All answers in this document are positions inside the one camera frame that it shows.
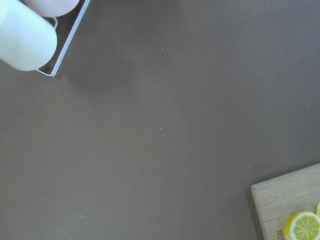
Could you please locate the white cup rack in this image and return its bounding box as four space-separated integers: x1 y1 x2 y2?
36 0 91 77

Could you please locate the wooden cutting board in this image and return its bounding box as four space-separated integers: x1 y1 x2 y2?
250 164 320 240

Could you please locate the pale green cup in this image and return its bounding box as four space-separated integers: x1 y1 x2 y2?
0 0 57 71

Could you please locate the pink cup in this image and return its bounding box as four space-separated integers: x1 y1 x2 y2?
24 0 80 18

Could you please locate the upper lemon slice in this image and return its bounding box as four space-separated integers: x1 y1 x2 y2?
283 211 320 240

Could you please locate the yellow-green plastic knife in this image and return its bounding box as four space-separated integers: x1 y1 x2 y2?
315 202 320 217

